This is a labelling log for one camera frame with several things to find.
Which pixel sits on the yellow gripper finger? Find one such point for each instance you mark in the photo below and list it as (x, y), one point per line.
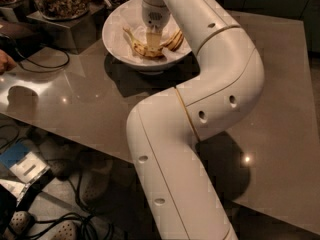
(153, 37)

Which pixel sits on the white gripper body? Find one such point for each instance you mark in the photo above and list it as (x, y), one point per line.
(154, 16)

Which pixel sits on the spotted yellow banana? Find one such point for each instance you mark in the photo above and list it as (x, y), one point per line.
(145, 51)

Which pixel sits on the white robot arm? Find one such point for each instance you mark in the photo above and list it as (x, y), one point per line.
(163, 128)

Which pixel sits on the white ceramic bowl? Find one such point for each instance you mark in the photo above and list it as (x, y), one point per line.
(151, 65)

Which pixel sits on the person hand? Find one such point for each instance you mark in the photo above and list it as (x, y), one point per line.
(6, 62)

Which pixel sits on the white paper liner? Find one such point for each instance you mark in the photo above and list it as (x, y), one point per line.
(126, 20)

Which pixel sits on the metal stand block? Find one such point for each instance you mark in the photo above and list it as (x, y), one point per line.
(74, 35)
(18, 12)

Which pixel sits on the dark brown device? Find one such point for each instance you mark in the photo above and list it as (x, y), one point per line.
(19, 40)

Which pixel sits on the grey clog shoe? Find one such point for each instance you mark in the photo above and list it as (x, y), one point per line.
(97, 175)

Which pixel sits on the blue and white box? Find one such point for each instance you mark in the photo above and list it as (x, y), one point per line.
(25, 164)

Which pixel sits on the beige clog shoe pair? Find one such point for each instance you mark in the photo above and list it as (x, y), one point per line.
(24, 226)

